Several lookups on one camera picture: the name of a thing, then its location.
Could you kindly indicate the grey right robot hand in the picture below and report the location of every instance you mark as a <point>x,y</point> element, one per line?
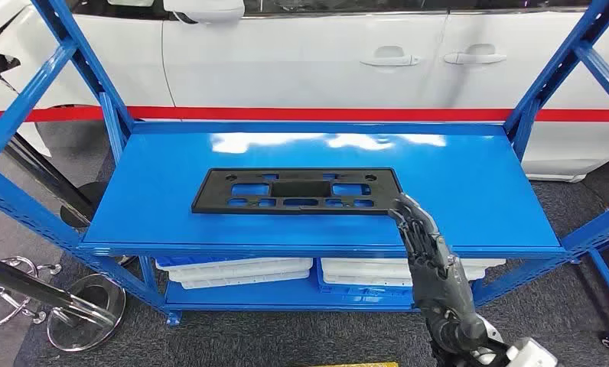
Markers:
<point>436,283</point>

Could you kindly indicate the black plastic frame part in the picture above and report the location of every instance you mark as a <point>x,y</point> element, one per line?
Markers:
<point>208,200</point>

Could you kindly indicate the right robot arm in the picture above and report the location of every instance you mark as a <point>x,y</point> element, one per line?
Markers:
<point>456,358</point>

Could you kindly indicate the blue metal shelf rack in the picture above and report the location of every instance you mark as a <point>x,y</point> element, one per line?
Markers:
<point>183,202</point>

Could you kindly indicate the red barrier belt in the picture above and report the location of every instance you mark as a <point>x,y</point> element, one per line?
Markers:
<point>309,114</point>

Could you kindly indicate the white car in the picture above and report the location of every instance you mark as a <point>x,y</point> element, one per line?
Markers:
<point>284,66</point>

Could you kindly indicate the white car side mirror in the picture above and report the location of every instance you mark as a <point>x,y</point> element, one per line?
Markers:
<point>208,7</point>

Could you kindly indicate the chrome wheeled base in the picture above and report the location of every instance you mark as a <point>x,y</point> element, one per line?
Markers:
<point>40,317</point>

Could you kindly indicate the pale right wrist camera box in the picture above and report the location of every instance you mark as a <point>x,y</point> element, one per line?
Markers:
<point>532,354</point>

